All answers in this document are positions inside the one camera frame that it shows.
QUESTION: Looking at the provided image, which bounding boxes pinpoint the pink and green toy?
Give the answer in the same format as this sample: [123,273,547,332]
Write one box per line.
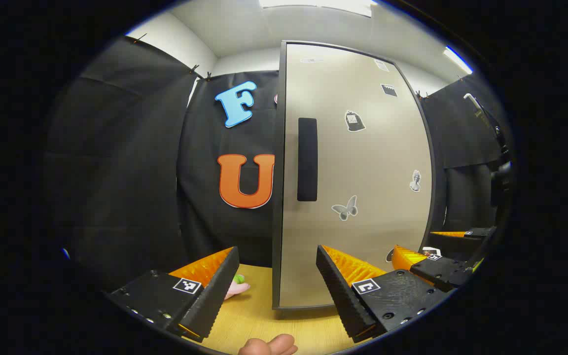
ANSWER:
[225,275,251,300]

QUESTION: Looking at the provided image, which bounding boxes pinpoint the black backdrop cloth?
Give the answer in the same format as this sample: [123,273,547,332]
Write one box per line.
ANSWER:
[47,35,511,291]

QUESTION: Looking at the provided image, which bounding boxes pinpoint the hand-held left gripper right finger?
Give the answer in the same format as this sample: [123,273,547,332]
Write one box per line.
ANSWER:
[316,244,451,344]

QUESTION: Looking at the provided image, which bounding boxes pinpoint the grey cabinet door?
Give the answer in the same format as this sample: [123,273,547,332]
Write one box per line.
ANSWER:
[279,42,435,309]

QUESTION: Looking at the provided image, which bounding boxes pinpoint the black door handle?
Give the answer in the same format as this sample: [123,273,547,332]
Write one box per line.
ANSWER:
[297,117,318,202]

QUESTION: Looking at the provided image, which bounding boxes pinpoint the ceiling light panel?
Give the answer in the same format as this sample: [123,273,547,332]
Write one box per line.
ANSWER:
[259,0,378,16]
[443,46,473,74]

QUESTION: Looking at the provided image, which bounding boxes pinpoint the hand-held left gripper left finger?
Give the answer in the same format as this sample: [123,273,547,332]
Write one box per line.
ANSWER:
[106,246,241,343]

